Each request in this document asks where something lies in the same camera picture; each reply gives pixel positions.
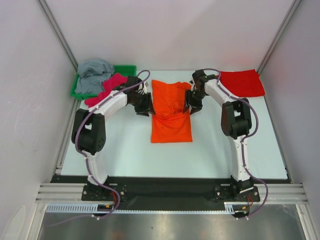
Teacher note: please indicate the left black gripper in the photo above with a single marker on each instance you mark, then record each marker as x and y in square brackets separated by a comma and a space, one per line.
[147, 107]

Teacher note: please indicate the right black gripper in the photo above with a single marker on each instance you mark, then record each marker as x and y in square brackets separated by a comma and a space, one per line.
[192, 99]

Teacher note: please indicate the orange t-shirt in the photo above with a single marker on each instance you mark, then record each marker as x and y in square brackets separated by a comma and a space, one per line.
[170, 124]

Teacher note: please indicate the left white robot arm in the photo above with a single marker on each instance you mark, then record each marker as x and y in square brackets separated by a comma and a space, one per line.
[89, 134]

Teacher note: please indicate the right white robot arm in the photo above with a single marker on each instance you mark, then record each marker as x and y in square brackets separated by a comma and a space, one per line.
[236, 123]

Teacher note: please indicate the magenta t-shirt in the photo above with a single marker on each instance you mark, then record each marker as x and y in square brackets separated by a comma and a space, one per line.
[108, 85]

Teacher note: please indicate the folded red t-shirt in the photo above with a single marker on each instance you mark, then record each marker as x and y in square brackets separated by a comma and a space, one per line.
[245, 83]

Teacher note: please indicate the grey t-shirt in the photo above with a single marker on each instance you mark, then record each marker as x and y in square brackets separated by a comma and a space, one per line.
[92, 74]

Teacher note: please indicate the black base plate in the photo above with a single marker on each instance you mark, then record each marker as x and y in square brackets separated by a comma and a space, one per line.
[168, 194]

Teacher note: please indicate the aluminium frame rail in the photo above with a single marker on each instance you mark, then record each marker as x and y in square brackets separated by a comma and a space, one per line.
[60, 193]

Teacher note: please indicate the aluminium corner post right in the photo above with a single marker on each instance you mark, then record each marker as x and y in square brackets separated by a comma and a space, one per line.
[281, 30]

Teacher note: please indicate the aluminium corner post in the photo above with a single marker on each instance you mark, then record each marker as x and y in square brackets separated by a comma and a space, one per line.
[57, 31]
[281, 30]

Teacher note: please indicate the aluminium corner post left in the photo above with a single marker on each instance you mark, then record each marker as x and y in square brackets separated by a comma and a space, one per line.
[57, 31]

